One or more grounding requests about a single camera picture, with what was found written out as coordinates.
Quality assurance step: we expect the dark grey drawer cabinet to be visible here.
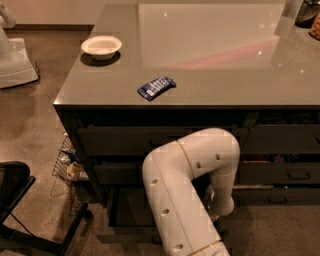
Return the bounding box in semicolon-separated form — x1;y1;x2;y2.
53;3;320;244

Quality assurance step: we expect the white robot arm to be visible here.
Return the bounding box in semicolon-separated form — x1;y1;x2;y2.
142;128;240;256

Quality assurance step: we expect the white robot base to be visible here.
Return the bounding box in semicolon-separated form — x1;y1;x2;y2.
0;2;39;89

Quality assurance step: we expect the wire basket with items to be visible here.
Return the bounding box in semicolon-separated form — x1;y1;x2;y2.
51;133;86;216

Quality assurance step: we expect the brown textured jar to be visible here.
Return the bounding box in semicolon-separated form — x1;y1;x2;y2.
309;13;320;40

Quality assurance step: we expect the white paper bowl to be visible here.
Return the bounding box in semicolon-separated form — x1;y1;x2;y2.
81;36;122;61

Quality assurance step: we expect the blue snack packet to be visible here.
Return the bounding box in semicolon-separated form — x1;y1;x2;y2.
137;77;176;101

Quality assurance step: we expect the dark container on counter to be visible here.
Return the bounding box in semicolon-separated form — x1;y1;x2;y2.
295;0;320;28

